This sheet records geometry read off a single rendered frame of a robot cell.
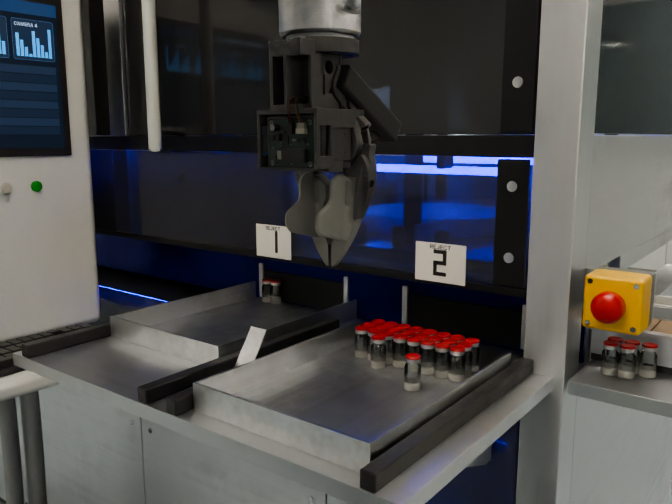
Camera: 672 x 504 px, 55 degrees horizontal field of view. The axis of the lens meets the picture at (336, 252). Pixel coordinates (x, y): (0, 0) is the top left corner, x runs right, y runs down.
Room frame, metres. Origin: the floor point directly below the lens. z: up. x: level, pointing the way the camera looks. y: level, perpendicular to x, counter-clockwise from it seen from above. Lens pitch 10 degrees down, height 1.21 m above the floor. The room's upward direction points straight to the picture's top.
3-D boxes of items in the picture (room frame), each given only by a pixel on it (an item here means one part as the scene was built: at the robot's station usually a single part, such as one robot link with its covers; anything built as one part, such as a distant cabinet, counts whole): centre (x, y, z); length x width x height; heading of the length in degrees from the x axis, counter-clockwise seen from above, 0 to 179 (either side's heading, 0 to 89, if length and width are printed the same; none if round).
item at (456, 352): (0.89, -0.10, 0.90); 0.18 x 0.02 x 0.05; 52
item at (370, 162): (0.62, -0.01, 1.17); 0.05 x 0.02 x 0.09; 53
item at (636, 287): (0.84, -0.37, 1.00); 0.08 x 0.07 x 0.07; 143
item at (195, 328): (1.10, 0.17, 0.90); 0.34 x 0.26 x 0.04; 143
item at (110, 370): (0.94, 0.07, 0.87); 0.70 x 0.48 x 0.02; 53
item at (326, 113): (0.62, 0.02, 1.23); 0.09 x 0.08 x 0.12; 143
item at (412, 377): (0.81, -0.10, 0.90); 0.02 x 0.02 x 0.04
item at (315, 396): (0.80, -0.03, 0.90); 0.34 x 0.26 x 0.04; 142
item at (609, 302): (0.80, -0.35, 0.99); 0.04 x 0.04 x 0.04; 53
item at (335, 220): (0.61, 0.00, 1.13); 0.06 x 0.03 x 0.09; 143
